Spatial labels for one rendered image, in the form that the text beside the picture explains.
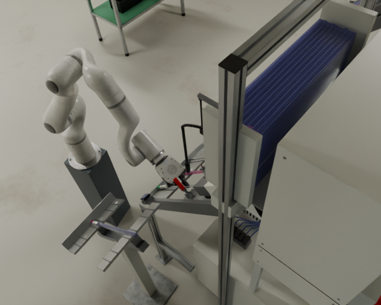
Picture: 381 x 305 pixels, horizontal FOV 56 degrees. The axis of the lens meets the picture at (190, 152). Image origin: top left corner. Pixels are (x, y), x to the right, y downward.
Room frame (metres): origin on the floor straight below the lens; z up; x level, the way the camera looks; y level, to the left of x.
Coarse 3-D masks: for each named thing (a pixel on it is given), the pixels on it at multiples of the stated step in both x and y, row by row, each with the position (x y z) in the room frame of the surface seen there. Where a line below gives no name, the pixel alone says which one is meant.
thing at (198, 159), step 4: (200, 152) 1.16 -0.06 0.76; (196, 156) 1.14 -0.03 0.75; (200, 156) 1.11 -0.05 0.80; (192, 160) 1.12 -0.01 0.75; (196, 160) 1.08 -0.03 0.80; (200, 160) 1.05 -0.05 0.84; (204, 160) 1.04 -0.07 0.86; (192, 164) 1.07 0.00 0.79; (196, 164) 1.04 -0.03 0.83; (200, 164) 1.02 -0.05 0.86; (184, 168) 1.07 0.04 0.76; (192, 168) 1.01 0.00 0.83; (196, 168) 0.99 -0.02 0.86; (188, 176) 0.95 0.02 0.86; (180, 180) 0.95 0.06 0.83; (156, 192) 0.96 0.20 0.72; (160, 192) 0.93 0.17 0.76; (164, 192) 0.91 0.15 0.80; (168, 192) 0.88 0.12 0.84; (172, 192) 0.87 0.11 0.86; (156, 196) 0.92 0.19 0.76; (160, 196) 0.89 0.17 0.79; (164, 196) 0.87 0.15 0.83; (168, 196) 0.85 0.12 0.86
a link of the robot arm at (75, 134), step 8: (80, 96) 1.34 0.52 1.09; (80, 104) 1.30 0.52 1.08; (72, 112) 1.24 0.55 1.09; (80, 112) 1.27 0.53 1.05; (72, 120) 1.22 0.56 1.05; (80, 120) 1.27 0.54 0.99; (72, 128) 1.25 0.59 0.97; (80, 128) 1.24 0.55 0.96; (64, 136) 1.22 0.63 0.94; (72, 136) 1.21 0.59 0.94; (80, 136) 1.22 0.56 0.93; (72, 144) 1.20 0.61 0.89
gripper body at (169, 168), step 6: (168, 156) 0.95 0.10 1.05; (162, 162) 0.91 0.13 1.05; (168, 162) 0.92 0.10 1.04; (174, 162) 0.92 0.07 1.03; (156, 168) 0.89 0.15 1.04; (162, 168) 0.89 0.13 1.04; (168, 168) 0.89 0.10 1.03; (174, 168) 0.90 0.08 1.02; (180, 168) 0.90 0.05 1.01; (162, 174) 0.87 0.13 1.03; (168, 174) 0.87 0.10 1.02; (174, 174) 0.87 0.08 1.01; (180, 174) 0.88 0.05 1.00; (168, 180) 0.84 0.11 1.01
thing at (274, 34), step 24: (312, 0) 0.70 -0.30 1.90; (336, 0) 0.98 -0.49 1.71; (288, 24) 0.62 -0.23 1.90; (336, 24) 0.96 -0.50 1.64; (360, 24) 0.91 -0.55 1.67; (240, 48) 0.56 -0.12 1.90; (264, 48) 0.56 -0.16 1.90; (360, 48) 0.89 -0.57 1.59; (216, 120) 0.56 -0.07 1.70; (216, 144) 0.56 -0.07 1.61; (240, 144) 0.51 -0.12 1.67; (216, 168) 0.56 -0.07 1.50; (240, 168) 0.50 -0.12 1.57; (240, 192) 0.50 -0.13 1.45; (264, 192) 0.53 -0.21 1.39; (240, 240) 0.67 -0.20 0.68; (192, 264) 0.70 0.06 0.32
